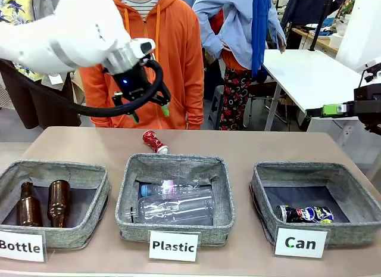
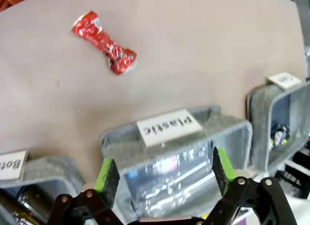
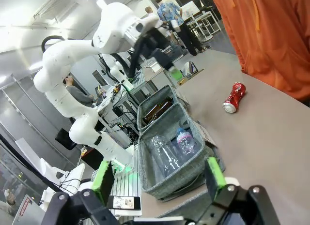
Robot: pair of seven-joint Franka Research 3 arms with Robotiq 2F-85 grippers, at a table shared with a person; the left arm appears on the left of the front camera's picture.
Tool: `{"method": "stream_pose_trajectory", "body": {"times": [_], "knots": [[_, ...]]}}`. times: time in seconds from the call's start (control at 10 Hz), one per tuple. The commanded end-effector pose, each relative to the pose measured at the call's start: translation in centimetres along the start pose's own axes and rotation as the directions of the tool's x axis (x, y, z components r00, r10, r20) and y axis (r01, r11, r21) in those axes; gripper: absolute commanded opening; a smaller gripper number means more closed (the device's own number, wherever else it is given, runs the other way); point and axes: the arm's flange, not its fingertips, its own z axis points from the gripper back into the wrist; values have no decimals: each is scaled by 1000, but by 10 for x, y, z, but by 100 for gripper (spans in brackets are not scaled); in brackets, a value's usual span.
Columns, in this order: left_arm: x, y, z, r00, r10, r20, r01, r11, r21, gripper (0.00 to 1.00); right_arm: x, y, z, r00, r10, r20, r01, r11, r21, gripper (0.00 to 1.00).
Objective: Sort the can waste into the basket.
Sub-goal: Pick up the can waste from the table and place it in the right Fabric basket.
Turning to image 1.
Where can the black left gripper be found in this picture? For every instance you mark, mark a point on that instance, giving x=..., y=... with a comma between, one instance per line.
x=131, y=83

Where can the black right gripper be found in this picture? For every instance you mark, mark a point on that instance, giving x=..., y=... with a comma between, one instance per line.
x=369, y=99

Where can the large clear plastic bottle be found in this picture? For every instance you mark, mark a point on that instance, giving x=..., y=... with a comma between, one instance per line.
x=175, y=208

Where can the crushed blue can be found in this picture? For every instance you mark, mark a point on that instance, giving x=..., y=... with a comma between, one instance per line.
x=306, y=214

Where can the brown glass bottle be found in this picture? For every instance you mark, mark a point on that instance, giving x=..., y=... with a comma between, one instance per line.
x=59, y=204
x=28, y=205

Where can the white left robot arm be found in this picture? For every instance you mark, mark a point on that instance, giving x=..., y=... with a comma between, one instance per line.
x=59, y=29

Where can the crushed red can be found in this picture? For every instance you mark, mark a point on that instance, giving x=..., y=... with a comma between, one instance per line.
x=153, y=141

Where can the grey fabric basket, Plastic label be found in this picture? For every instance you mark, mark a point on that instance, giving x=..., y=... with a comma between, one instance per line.
x=175, y=166

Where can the grey fabric basket, Can label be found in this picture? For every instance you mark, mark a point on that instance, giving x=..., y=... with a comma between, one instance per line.
x=351, y=232

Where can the grey fabric basket, Bottle label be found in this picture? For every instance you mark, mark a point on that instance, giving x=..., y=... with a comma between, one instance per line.
x=89, y=229

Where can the white Can label sign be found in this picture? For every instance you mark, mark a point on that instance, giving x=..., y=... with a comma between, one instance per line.
x=300, y=243

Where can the white work table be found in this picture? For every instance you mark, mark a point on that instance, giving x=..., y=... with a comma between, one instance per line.
x=297, y=71

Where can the grey step stool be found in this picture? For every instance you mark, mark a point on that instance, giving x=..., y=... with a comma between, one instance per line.
x=215, y=105

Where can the person in orange hoodie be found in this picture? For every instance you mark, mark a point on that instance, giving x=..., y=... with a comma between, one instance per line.
x=178, y=50

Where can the wooden background table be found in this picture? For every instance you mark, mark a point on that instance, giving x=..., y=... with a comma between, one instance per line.
x=318, y=40

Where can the red floral black skirt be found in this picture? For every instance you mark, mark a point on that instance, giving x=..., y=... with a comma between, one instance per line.
x=235, y=95

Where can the orange garment under shirt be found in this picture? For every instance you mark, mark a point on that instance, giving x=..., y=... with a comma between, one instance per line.
x=233, y=62

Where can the beige pouch with tag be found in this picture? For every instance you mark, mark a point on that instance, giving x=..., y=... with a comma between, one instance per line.
x=55, y=79

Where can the blue hanging scarf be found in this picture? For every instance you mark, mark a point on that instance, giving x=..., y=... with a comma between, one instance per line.
x=259, y=29

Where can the dark brown garment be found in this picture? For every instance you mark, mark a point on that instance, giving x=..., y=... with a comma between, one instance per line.
x=29, y=101

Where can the light blue shirt on mannequin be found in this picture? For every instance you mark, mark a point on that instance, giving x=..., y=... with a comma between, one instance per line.
x=235, y=18

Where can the white Plastic label sign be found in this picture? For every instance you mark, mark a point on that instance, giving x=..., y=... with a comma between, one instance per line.
x=173, y=246

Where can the grey hanging jacket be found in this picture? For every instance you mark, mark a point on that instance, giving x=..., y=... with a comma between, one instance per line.
x=44, y=3

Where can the yellow floral shirt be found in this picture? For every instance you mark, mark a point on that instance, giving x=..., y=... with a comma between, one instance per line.
x=15, y=6

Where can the white Bottle label sign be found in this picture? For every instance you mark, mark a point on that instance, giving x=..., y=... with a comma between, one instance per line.
x=21, y=246

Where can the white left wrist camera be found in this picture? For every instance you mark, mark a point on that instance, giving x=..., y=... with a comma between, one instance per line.
x=116, y=96

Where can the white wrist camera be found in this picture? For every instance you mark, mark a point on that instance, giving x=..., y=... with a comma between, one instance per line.
x=373, y=73
x=116, y=96

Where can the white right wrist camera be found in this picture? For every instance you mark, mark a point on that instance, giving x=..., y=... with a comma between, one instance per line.
x=373, y=73

